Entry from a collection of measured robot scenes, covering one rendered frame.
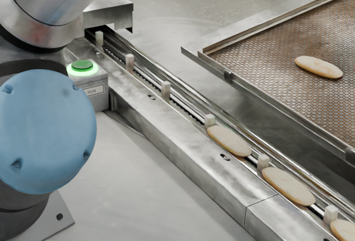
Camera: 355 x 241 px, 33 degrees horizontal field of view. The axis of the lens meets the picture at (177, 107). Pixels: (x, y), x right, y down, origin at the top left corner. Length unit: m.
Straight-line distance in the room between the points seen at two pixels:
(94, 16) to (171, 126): 0.42
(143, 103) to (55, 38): 0.42
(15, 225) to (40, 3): 0.29
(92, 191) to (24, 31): 0.35
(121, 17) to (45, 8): 0.74
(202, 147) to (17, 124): 0.39
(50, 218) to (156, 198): 0.16
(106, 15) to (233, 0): 0.48
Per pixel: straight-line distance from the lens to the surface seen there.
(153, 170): 0.94
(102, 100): 1.09
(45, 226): 0.83
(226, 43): 1.19
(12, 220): 0.75
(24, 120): 0.61
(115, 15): 1.34
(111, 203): 0.88
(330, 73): 1.07
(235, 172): 0.88
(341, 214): 0.85
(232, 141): 0.95
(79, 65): 1.08
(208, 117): 0.99
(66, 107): 0.63
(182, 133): 0.96
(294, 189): 0.86
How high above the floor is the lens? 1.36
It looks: 29 degrees down
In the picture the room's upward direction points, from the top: 2 degrees clockwise
